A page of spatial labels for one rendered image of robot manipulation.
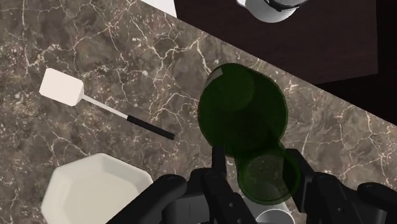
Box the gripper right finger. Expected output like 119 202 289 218
284 148 397 224

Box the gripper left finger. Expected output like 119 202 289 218
106 145 259 224

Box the white cup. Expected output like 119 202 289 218
244 198 296 224

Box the dark green glass bottle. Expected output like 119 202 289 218
197 62 302 206

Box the white octagonal bowl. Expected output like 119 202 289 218
40 152 155 224

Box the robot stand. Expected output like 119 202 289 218
172 0 380 85

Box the white spatula with black handle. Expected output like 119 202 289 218
38 67 176 141

